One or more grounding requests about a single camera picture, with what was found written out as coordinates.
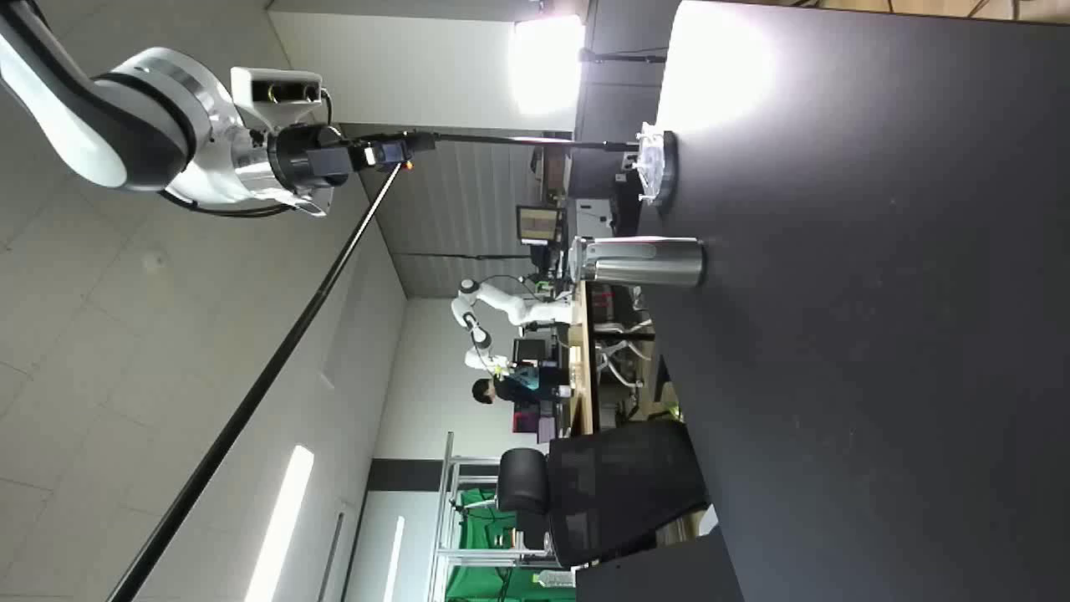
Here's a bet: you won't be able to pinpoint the white metal shelf rack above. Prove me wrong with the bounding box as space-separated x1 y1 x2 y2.
436 432 561 574

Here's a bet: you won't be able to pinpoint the long ceiling light strip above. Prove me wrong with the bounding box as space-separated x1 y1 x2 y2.
241 443 319 602

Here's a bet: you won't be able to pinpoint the grey partition panel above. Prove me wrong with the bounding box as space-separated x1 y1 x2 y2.
579 528 748 602

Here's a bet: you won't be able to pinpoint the person with dark hair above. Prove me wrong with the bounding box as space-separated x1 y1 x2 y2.
469 370 574 412

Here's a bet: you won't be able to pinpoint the computer monitor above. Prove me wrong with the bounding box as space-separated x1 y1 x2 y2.
514 205 561 252

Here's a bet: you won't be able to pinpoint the shiny metal jar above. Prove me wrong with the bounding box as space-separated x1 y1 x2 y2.
587 232 710 296

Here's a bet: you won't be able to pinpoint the black mesh office chair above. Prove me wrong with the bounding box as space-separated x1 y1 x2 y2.
494 421 714 569

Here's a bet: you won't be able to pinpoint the wooden desk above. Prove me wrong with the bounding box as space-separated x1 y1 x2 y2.
564 277 597 439

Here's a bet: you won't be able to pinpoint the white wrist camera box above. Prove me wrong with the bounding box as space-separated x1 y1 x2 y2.
229 65 335 131

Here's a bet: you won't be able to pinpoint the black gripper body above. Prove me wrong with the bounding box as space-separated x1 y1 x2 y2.
271 122 362 190

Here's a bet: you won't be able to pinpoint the black ceiling rail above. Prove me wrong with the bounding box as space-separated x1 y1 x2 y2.
104 163 410 602

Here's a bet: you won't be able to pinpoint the green storage bins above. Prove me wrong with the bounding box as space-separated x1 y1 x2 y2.
445 483 579 602

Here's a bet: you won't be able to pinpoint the white round object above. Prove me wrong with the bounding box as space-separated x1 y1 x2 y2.
632 123 684 218

